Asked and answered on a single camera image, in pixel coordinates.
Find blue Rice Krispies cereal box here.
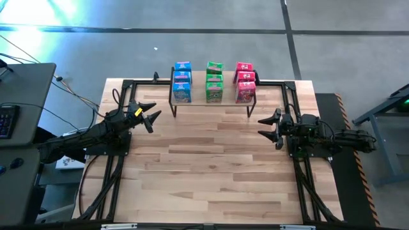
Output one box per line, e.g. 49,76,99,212
174,61,192,73
172,81,192,104
173,70,192,84

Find thin black cable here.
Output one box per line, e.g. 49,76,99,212
0,33,100,109

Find green Apple Jacks cereal box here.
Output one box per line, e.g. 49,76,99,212
206,73,224,84
205,81,224,104
206,61,224,75

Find black computer mouse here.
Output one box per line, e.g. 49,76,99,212
9,157,25,170

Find white patterned box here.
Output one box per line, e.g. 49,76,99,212
55,154,86,171

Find black backlit keyboard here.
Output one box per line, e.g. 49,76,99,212
0,105,20,140

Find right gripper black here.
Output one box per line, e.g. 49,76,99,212
257,108,297,151

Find silver metal bracket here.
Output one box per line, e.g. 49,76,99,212
100,223,138,230
279,224,317,230

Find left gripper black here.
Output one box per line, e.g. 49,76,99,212
127,100,163,135

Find red Froot Loops cereal box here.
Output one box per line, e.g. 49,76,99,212
235,61,254,73
235,80,257,104
233,70,256,83

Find wooden shelf black metal legs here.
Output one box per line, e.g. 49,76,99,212
168,66,260,118

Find black mat orange striped edge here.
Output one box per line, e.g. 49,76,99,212
314,92,382,227

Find blue grey metal desk frame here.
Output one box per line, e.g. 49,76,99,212
352,82,409,188

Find grey side desk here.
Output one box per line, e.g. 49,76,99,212
0,62,58,226

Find black computer tower green lights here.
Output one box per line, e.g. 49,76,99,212
395,95,409,113

